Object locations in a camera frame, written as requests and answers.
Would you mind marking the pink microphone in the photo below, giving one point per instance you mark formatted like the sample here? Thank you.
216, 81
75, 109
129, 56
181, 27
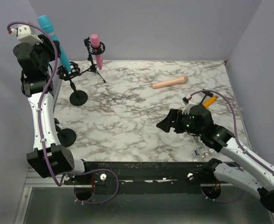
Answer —
95, 43

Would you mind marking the black shock-mount mic stand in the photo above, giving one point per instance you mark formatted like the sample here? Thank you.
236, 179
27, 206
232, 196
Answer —
77, 97

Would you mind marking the clear plastic parts box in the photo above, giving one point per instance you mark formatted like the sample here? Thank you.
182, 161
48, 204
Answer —
202, 151

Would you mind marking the black clip mic stand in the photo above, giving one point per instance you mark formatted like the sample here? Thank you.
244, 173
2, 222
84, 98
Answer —
66, 136

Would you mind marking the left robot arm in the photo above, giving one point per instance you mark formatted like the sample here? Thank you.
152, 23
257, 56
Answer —
50, 155

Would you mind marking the blue microphone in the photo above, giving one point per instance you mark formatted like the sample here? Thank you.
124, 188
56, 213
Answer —
47, 26

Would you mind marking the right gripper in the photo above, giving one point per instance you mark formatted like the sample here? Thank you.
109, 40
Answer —
173, 115

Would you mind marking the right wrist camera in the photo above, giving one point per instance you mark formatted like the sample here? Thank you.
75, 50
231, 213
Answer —
188, 102

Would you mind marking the black tripod mic stand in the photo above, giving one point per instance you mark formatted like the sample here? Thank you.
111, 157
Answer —
91, 55

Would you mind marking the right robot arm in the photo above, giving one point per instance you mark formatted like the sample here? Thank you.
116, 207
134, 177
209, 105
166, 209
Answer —
258, 175

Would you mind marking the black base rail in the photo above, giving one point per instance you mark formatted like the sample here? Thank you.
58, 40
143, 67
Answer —
144, 178

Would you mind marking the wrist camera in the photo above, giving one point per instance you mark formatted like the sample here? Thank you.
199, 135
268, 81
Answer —
25, 34
188, 102

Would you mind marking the orange handled tool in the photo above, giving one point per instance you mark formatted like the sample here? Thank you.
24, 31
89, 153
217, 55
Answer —
208, 99

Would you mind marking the beige microphone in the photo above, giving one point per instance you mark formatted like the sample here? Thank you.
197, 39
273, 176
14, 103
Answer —
179, 80

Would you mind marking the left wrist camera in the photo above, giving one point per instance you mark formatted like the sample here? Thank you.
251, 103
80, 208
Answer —
25, 34

